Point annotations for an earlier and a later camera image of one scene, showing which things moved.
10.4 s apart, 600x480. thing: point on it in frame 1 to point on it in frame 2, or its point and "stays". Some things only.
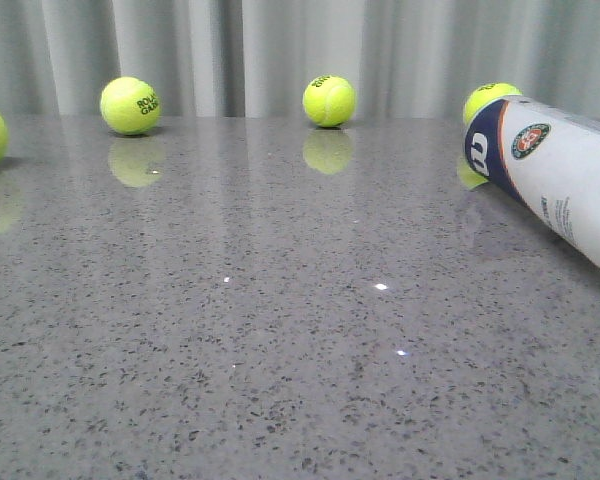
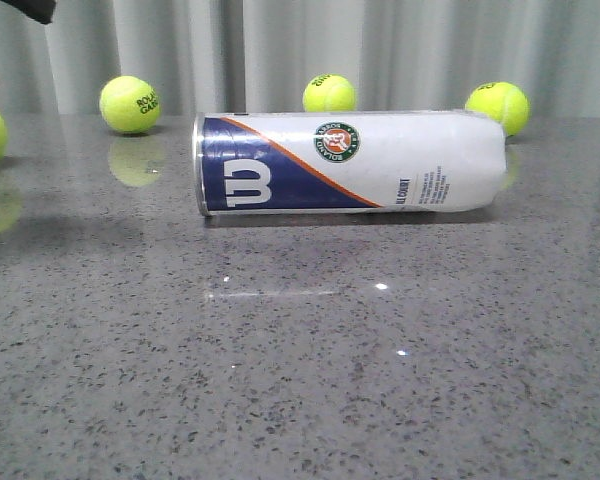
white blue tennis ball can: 564,166 to 348,160
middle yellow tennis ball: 329,101 stays
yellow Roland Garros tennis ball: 130,106 stays
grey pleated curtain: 255,58 stays
